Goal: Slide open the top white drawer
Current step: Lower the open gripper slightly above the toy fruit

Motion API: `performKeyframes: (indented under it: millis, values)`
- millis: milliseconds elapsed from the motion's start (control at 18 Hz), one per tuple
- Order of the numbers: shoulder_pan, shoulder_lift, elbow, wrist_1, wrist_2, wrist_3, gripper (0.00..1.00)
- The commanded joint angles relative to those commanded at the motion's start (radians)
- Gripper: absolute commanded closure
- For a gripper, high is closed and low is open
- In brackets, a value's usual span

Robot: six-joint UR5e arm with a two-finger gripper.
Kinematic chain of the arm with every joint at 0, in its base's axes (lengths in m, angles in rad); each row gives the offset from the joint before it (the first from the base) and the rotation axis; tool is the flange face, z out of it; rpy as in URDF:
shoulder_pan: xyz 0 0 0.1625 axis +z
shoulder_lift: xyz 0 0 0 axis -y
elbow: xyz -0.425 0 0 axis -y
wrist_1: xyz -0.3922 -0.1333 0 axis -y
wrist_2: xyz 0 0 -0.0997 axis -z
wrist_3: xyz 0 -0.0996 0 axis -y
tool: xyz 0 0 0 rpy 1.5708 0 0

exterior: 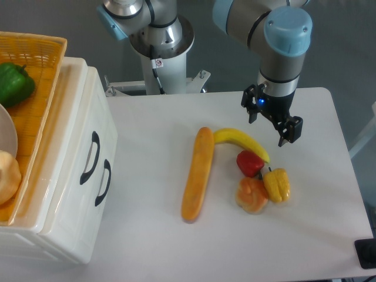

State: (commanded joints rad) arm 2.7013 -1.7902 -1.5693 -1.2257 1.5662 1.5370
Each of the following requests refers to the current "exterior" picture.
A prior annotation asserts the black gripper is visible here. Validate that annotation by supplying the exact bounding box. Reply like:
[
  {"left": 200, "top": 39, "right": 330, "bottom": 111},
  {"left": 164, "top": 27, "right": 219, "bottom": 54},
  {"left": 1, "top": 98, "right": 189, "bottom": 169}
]
[{"left": 241, "top": 83, "right": 303, "bottom": 147}]

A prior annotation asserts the pale orange bread roll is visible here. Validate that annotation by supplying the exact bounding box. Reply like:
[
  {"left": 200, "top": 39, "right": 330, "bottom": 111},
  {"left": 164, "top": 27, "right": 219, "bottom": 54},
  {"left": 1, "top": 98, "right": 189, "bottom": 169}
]
[{"left": 1, "top": 150, "right": 22, "bottom": 204}]

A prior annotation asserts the beige plate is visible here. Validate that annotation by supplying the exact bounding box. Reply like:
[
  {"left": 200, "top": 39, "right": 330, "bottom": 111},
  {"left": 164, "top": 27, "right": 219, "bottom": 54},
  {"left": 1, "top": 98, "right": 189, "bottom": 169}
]
[{"left": 0, "top": 105, "right": 18, "bottom": 157}]

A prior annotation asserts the white plastic drawer cabinet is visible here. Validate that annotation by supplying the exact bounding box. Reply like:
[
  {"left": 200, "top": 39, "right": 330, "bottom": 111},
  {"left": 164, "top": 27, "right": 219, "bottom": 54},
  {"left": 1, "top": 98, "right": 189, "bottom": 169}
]
[{"left": 1, "top": 57, "right": 118, "bottom": 264}]

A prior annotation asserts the black device at edge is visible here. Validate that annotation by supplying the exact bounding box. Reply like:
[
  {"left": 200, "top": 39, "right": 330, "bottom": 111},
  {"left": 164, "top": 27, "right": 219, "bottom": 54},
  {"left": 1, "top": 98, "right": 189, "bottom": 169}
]
[{"left": 354, "top": 239, "right": 375, "bottom": 269}]

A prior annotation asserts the yellow banana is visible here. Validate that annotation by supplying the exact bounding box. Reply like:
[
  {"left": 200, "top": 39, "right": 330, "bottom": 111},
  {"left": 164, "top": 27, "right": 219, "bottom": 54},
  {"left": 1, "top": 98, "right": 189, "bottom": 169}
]
[{"left": 214, "top": 128, "right": 270, "bottom": 163}]

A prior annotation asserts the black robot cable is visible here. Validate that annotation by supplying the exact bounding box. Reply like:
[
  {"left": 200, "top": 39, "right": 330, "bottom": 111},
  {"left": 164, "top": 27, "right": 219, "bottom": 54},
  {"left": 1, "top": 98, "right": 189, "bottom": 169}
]
[{"left": 149, "top": 44, "right": 166, "bottom": 95}]

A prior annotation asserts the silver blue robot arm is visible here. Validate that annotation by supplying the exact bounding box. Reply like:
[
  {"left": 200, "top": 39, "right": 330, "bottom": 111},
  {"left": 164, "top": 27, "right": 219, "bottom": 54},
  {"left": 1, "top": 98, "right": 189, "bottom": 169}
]
[{"left": 97, "top": 1, "right": 313, "bottom": 145}]

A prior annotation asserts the red bell pepper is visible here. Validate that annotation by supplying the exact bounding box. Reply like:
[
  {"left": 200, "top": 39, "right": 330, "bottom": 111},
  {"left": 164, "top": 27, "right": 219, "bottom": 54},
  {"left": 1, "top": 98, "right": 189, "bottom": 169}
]
[{"left": 236, "top": 150, "right": 264, "bottom": 177}]

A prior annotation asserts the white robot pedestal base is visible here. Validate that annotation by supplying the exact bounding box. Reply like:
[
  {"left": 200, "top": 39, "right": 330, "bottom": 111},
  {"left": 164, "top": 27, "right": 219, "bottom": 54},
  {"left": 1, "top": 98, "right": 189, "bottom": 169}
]
[{"left": 105, "top": 15, "right": 211, "bottom": 96}]

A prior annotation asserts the white drawer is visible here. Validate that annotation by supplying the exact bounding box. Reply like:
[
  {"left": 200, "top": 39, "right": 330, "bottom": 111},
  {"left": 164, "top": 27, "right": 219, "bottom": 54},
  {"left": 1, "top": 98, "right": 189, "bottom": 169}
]
[
  {"left": 40, "top": 66, "right": 106, "bottom": 236},
  {"left": 55, "top": 96, "right": 119, "bottom": 264}
]

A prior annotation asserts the yellow bell pepper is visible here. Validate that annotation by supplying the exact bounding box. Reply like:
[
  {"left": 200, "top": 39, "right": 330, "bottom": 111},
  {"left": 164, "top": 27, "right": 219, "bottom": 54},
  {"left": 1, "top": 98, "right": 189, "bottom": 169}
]
[{"left": 263, "top": 168, "right": 290, "bottom": 203}]

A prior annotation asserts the orange croissant bun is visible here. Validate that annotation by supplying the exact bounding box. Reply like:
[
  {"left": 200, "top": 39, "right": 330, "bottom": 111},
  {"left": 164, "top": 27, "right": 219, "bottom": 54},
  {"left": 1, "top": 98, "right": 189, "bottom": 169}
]
[{"left": 235, "top": 177, "right": 268, "bottom": 213}]

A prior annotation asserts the white frame at right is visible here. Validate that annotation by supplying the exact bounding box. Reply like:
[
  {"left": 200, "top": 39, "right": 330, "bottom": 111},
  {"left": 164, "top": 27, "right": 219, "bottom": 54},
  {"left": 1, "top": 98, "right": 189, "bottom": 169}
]
[{"left": 348, "top": 102, "right": 375, "bottom": 159}]

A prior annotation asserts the orange woven basket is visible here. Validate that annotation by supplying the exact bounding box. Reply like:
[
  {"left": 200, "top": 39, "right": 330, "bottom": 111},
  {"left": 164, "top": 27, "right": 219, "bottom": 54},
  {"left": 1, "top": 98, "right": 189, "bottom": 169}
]
[{"left": 1, "top": 31, "right": 67, "bottom": 226}]

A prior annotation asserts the long baguette bread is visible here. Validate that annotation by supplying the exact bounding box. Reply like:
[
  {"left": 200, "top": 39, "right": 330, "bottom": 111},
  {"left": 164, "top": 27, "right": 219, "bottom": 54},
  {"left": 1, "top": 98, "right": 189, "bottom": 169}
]
[{"left": 181, "top": 127, "right": 214, "bottom": 221}]

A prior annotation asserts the green bell pepper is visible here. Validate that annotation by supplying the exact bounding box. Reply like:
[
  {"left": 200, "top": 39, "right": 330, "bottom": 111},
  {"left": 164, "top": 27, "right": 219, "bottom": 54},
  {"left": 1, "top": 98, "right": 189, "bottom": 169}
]
[{"left": 1, "top": 62, "right": 35, "bottom": 108}]

